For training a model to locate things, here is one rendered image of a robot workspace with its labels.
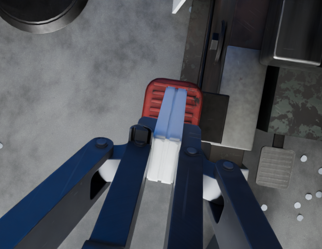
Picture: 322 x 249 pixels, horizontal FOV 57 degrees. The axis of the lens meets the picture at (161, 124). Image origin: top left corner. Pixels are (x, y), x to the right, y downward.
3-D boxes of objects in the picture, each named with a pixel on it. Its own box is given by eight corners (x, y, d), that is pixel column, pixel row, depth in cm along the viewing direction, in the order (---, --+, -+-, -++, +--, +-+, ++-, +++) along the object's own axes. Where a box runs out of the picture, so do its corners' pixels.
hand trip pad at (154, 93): (190, 142, 38) (194, 152, 31) (144, 134, 38) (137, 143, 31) (200, 87, 38) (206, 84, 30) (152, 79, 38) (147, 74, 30)
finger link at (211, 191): (176, 172, 14) (238, 184, 14) (181, 121, 18) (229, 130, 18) (171, 196, 15) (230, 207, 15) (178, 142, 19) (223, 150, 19)
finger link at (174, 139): (167, 138, 15) (181, 141, 15) (177, 87, 21) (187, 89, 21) (159, 183, 17) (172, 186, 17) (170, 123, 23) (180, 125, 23)
